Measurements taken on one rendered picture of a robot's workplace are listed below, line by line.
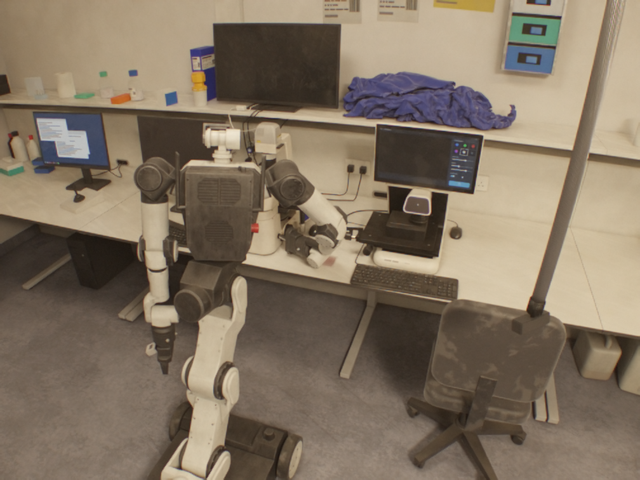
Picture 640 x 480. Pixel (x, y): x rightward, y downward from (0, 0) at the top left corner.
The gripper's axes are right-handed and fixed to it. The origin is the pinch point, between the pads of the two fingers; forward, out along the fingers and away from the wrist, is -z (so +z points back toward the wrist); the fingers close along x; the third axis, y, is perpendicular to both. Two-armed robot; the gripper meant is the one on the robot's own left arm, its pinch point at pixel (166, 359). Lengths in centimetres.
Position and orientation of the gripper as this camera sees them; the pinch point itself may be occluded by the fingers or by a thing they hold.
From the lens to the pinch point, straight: 190.1
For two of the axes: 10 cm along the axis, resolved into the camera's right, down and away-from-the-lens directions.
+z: 1.1, -8.7, -4.8
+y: -9.8, -0.2, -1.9
